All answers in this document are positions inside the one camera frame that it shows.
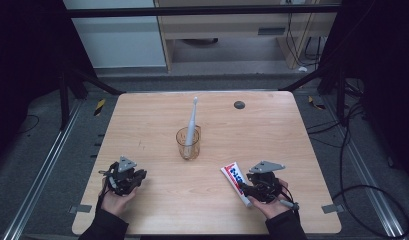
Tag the person's left hand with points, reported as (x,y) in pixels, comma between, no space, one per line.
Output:
(117,203)

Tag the person's right hand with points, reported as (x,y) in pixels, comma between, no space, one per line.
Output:
(272,208)

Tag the black horizontal frame bar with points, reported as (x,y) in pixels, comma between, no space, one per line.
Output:
(192,11)

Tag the grey round table grommet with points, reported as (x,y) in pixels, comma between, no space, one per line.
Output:
(239,105)

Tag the white toothpaste tube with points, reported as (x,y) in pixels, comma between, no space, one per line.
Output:
(233,176)

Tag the amber transparent cup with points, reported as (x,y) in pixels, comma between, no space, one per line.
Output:
(188,150)

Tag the white electric toothbrush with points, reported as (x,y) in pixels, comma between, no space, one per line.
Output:
(192,123)

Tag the black curtain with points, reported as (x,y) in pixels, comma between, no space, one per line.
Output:
(25,66)
(382,66)

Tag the aluminium floor rail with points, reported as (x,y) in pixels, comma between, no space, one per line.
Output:
(368,180)
(42,170)

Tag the black metal stand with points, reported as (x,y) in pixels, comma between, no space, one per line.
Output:
(340,96)
(63,100)

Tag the white cabinet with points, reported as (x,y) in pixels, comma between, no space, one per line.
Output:
(118,43)

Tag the yellow black tape strip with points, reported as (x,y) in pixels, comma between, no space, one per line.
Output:
(316,104)
(99,107)

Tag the light wooden desk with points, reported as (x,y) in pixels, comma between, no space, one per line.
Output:
(225,26)

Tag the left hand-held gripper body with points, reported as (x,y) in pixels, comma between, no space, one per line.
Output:
(122,180)

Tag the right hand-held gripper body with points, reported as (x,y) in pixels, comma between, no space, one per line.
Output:
(265,186)

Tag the small white floor object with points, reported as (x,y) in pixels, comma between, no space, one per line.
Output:
(302,69)

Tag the grey metal table bracket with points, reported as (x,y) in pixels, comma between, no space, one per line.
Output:
(332,208)
(80,209)

